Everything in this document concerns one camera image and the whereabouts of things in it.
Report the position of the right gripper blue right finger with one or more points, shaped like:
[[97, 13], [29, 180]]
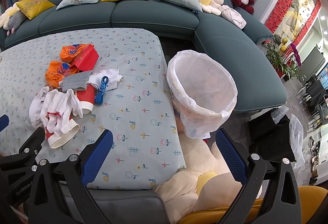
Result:
[[235, 162]]

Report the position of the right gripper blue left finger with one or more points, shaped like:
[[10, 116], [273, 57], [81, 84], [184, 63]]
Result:
[[94, 155]]

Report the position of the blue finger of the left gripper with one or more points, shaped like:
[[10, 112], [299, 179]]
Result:
[[4, 122]]

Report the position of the grey cloth pouch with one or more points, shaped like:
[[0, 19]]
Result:
[[77, 82]]

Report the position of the trash bin with plastic liner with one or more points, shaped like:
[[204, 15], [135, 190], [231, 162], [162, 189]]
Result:
[[203, 92]]

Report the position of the cream flower floor cushion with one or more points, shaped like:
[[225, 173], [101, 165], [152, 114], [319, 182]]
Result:
[[204, 184]]

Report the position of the red paper cup lying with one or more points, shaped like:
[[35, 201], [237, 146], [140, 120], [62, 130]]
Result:
[[56, 140]]

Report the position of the floral light blue tablecloth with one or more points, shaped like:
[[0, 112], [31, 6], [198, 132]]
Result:
[[146, 150]]

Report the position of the orange snack bag lower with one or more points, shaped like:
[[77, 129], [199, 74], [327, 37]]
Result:
[[57, 70]]

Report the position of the orange snack bag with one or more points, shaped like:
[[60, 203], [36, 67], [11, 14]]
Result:
[[57, 70], [69, 52]]

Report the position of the yellow chair seat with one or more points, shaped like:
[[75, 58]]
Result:
[[283, 203]]

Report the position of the white paper towel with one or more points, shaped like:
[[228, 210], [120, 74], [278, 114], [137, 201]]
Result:
[[113, 76]]

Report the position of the orange snack bag upper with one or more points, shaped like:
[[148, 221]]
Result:
[[69, 52]]

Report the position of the grey mouse plush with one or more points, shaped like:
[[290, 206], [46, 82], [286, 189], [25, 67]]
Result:
[[15, 21]]

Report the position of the red gift box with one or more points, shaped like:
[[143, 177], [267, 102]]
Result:
[[86, 60]]

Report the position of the potted orchid plants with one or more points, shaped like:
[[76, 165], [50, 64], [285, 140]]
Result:
[[283, 57]]

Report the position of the yellow cushion left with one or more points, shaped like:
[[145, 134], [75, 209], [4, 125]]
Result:
[[32, 8]]

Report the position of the white marbled pillow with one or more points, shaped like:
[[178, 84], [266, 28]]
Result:
[[233, 16]]

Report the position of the dark green sectional sofa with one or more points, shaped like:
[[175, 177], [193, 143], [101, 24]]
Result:
[[259, 86]]

